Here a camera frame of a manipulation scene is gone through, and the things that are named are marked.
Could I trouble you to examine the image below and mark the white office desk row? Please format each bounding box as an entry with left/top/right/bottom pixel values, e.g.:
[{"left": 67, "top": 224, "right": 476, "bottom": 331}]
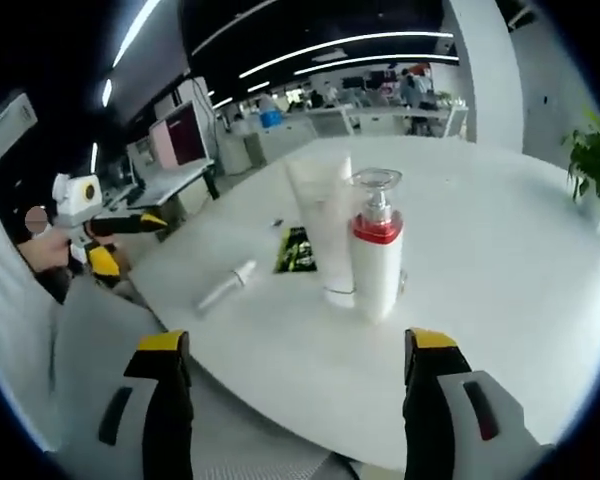
[{"left": 304, "top": 104, "right": 469, "bottom": 136}]

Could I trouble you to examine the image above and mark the white skincare bottle red collar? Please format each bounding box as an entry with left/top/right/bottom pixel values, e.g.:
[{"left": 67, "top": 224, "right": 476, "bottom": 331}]
[{"left": 348, "top": 168, "right": 407, "bottom": 326}]

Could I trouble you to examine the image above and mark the white low cabinet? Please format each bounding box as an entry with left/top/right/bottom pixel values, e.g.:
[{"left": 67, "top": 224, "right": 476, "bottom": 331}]
[{"left": 219, "top": 117, "right": 317, "bottom": 176}]

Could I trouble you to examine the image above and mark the tall white skincare tube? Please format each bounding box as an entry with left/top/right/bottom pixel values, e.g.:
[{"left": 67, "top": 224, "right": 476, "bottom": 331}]
[{"left": 283, "top": 151, "right": 357, "bottom": 307}]

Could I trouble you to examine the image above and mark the bright ceiling light strip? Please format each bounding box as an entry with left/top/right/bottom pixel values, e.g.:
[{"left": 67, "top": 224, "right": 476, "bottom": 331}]
[{"left": 111, "top": 0, "right": 162, "bottom": 68}]

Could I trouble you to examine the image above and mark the white frame office chair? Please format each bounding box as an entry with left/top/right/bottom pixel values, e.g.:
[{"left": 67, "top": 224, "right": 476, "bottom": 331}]
[{"left": 442, "top": 107, "right": 470, "bottom": 139}]

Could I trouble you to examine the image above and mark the potted green plant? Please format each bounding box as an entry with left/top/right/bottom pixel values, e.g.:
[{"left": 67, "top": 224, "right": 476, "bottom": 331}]
[{"left": 559, "top": 107, "right": 600, "bottom": 229}]

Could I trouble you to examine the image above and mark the person's white shirt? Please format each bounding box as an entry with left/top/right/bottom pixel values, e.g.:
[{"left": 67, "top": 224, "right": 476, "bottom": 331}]
[{"left": 0, "top": 159, "right": 61, "bottom": 451}]

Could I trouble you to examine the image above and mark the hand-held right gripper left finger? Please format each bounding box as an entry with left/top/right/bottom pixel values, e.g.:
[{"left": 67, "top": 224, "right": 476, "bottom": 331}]
[{"left": 87, "top": 329, "right": 195, "bottom": 480}]

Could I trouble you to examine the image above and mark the white ceiling vent panel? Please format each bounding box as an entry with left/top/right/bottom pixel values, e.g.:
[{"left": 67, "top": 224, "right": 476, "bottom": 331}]
[{"left": 0, "top": 92, "right": 39, "bottom": 166}]

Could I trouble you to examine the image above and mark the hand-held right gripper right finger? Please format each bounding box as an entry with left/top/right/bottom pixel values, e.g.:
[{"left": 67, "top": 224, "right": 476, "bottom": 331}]
[{"left": 402, "top": 327, "right": 556, "bottom": 480}]

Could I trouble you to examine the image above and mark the black green skincare sachet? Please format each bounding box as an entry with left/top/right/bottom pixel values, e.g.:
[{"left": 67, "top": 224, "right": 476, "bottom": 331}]
[{"left": 271, "top": 225, "right": 322, "bottom": 275}]

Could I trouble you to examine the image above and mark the long ceiling light strip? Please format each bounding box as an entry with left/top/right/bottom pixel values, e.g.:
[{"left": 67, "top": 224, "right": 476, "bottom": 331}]
[
  {"left": 293, "top": 53, "right": 460, "bottom": 77},
  {"left": 238, "top": 30, "right": 455, "bottom": 80}
]

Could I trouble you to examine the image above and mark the grey office chair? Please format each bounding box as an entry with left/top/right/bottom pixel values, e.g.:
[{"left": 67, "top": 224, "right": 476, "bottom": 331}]
[{"left": 47, "top": 272, "right": 406, "bottom": 480}]

